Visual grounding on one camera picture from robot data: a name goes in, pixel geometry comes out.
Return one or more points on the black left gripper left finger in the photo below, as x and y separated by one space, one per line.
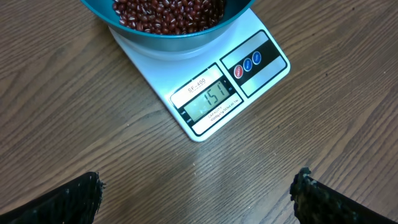
77 201

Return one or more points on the red beans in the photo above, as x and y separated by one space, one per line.
169 17

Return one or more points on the blue bowl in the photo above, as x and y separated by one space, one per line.
169 43

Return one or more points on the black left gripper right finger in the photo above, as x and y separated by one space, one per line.
315 203

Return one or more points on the white kitchen scale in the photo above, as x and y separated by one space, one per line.
207 87

